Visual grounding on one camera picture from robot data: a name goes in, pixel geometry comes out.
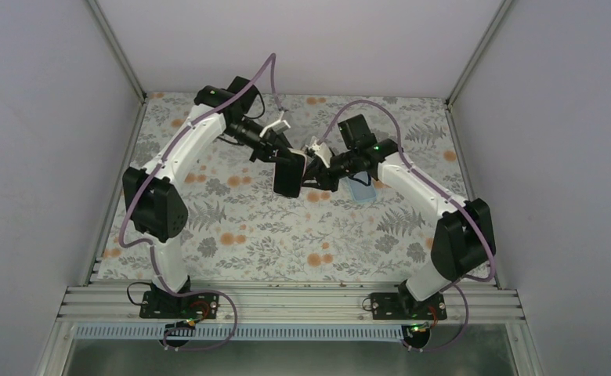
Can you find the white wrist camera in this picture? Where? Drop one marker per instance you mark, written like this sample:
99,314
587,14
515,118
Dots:
279,126
320,150

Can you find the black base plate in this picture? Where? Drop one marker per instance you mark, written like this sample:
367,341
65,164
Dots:
394,306
160,305

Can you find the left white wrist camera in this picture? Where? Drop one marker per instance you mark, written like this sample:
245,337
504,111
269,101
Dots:
279,126

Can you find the slotted grey cable duct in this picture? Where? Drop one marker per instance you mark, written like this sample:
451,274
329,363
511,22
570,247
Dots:
243,332

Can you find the floral patterned table mat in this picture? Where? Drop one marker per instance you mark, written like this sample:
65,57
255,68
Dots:
239,229

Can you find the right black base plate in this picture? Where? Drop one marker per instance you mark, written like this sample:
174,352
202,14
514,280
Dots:
394,306

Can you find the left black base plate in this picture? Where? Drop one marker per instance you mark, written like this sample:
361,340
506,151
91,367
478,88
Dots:
160,305

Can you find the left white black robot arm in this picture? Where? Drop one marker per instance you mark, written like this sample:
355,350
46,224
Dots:
155,211

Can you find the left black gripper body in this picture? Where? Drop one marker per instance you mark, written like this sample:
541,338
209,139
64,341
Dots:
265,146

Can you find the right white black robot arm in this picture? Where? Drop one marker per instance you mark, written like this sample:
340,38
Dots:
464,237

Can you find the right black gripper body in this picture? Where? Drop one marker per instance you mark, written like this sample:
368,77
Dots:
330,182

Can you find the aluminium extrusion rail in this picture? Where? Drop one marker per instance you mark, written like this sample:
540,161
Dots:
293,303

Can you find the light blue phone case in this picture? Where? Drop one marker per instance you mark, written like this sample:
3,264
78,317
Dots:
361,188

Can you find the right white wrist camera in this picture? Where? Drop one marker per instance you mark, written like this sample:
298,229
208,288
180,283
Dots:
320,150

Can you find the black phone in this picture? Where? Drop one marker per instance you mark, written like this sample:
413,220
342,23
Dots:
288,173

